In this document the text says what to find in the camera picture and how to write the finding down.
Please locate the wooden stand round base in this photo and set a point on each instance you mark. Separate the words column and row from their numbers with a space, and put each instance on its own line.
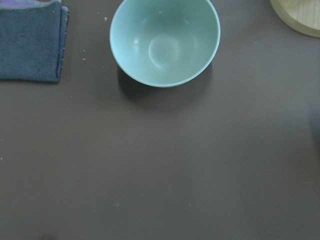
column 302, row 16

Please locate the grey folded cloth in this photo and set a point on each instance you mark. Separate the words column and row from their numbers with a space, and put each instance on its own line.
column 32, row 39

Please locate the light green bowl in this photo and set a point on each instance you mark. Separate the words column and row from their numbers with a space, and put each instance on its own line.
column 164, row 43

